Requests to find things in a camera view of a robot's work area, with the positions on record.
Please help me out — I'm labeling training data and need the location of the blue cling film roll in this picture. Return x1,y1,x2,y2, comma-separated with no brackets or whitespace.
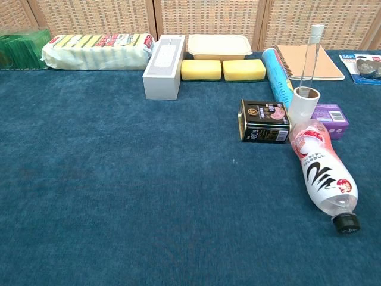
261,47,295,110

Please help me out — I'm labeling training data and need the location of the woven bamboo folding screen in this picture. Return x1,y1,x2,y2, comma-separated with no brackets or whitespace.
0,0,381,51

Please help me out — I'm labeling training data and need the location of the green sponge pack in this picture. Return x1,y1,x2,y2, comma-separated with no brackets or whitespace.
0,28,52,71

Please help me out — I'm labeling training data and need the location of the kraft spiral notebook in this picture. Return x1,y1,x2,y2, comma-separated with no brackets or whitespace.
273,44,346,82

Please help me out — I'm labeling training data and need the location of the transparent test tube white cap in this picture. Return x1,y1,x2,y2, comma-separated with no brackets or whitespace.
298,24,326,98

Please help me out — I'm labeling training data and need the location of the plastic bottle black cap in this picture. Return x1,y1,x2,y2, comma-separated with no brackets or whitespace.
288,118,361,236

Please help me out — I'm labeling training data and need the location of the yellow sponge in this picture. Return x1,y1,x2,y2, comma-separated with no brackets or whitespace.
222,58,267,83
180,59,223,82

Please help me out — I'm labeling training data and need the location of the white cardboard roll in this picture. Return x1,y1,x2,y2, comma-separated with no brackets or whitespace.
288,87,321,128

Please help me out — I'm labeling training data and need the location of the purple cardboard box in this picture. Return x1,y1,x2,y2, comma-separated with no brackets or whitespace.
310,103,349,141

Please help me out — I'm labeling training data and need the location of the beige lidded food container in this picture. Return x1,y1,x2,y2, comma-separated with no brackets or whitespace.
187,34,253,62

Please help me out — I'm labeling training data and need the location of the wrapped yellow sponge multipack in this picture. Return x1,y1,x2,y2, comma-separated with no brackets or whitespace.
40,33,156,71

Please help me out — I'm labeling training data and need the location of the black meat tin can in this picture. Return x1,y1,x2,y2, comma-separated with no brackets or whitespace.
237,98,292,144

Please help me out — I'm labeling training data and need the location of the white power strip box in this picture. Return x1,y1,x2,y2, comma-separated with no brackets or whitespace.
142,34,186,101

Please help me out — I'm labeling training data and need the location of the blue blister card pack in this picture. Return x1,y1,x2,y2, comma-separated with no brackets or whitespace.
338,53,381,86

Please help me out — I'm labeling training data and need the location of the blue table cloth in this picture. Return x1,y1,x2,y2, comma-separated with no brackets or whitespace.
0,49,381,286

